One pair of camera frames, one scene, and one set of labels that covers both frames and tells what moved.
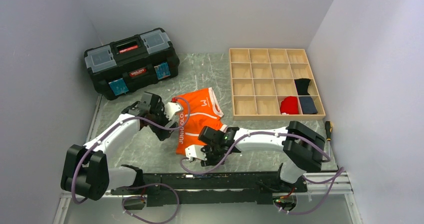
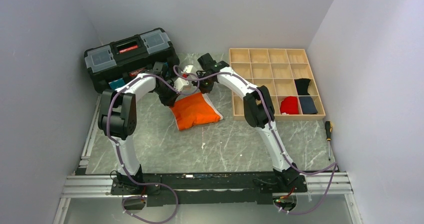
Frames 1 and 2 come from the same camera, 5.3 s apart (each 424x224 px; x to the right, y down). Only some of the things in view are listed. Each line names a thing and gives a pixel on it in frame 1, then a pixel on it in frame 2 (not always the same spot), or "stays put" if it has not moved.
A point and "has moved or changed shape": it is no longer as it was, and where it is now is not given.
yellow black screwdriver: x=328 y=125 stays put
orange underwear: x=201 y=109 has moved or changed shape
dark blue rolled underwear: x=308 y=105 stays put
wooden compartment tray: x=260 y=78 stays put
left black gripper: x=162 y=133 -> x=170 y=101
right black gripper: x=210 y=161 -> x=205 y=90
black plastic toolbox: x=117 y=68 stays put
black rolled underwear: x=302 y=86 stays put
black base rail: x=167 y=189 stays put
